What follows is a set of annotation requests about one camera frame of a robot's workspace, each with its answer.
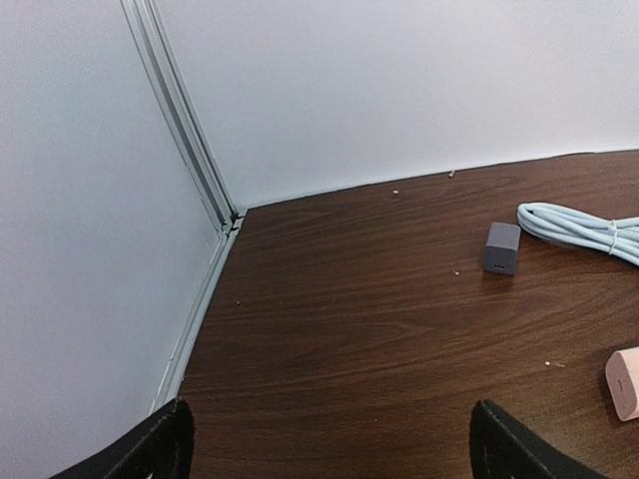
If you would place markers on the dark grey USB charger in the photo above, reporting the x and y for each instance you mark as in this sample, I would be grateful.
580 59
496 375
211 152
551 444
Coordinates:
500 254

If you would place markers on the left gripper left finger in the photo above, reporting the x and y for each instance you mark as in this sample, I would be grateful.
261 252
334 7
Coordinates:
161 446

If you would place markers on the small pink adapter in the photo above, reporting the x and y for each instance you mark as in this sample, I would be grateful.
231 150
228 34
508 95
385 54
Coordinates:
621 372

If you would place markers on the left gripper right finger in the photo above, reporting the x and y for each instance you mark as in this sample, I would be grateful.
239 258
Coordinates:
503 447

